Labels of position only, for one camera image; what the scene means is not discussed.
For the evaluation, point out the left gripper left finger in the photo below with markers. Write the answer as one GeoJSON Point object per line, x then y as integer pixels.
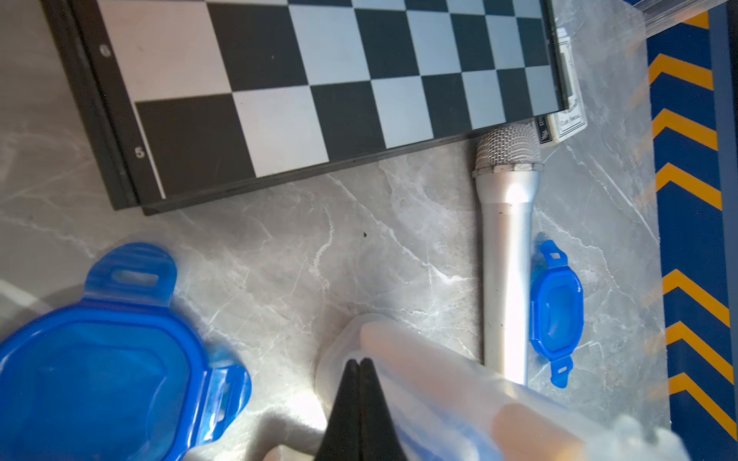
{"type": "Point", "coordinates": [342, 438]}

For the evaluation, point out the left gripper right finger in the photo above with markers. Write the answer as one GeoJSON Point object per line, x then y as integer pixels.
{"type": "Point", "coordinates": [379, 440]}

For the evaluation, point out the clear plastic container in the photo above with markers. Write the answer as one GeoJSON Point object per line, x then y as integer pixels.
{"type": "Point", "coordinates": [445, 406]}

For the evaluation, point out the blue lid by microphone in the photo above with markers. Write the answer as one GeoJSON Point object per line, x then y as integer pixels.
{"type": "Point", "coordinates": [556, 311]}

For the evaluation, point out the blue lid left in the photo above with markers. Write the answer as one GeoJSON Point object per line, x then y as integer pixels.
{"type": "Point", "coordinates": [119, 375]}

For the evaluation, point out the silver microphone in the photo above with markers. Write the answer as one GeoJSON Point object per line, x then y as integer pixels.
{"type": "Point", "coordinates": [507, 177]}

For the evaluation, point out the small white card box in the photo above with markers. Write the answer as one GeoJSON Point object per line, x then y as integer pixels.
{"type": "Point", "coordinates": [556, 127]}

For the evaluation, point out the black white checkerboard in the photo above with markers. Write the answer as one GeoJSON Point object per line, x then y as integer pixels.
{"type": "Point", "coordinates": [188, 101]}

